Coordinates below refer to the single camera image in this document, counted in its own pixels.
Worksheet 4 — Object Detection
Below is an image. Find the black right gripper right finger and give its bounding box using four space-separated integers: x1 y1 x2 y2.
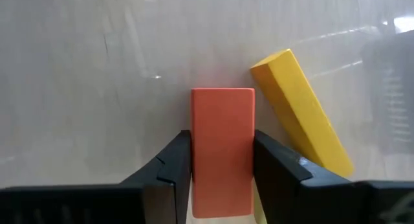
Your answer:
253 129 414 224

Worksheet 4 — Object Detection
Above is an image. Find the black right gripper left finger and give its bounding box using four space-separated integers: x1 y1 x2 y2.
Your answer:
0 129 193 224

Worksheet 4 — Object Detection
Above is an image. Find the red rectangular block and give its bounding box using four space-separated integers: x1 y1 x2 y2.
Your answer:
190 87 256 218

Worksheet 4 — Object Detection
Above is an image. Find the long yellow block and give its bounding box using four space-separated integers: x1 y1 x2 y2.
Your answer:
250 48 355 179

